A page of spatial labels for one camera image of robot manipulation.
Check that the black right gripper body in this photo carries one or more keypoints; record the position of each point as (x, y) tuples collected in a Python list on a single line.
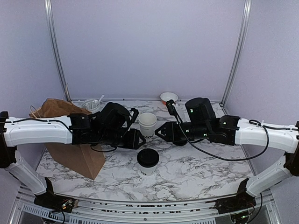
[(198, 131)]

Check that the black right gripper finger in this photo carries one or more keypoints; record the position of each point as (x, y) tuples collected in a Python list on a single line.
[(166, 136), (166, 128)]

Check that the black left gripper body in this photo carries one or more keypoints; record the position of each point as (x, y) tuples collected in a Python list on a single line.
[(131, 143)]

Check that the black coffee cup lid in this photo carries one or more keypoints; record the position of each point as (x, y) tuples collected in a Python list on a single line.
[(148, 158)]

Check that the white paper cups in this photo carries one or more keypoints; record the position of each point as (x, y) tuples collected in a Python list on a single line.
[(147, 122)]

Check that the single white paper cup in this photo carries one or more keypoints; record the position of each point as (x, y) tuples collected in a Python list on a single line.
[(147, 171)]

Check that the brown paper bag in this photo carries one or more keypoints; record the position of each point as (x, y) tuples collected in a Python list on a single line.
[(79, 158)]

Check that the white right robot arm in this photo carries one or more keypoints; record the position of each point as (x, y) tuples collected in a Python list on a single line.
[(233, 130)]

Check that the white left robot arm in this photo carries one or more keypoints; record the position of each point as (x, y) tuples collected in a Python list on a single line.
[(111, 126)]

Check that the orange white bowl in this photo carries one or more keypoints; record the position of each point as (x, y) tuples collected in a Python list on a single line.
[(166, 96)]

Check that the white container with sachets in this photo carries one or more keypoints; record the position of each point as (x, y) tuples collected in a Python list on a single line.
[(92, 105)]

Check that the front aluminium rail frame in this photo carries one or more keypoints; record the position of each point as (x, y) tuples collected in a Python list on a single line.
[(94, 211)]

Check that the right corner aluminium post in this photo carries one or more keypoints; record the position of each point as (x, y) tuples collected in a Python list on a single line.
[(238, 51)]

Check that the corner aluminium post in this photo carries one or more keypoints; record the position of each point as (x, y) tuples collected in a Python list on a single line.
[(55, 48), (238, 51)]

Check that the left corner aluminium post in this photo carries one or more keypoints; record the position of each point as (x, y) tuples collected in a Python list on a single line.
[(55, 48)]

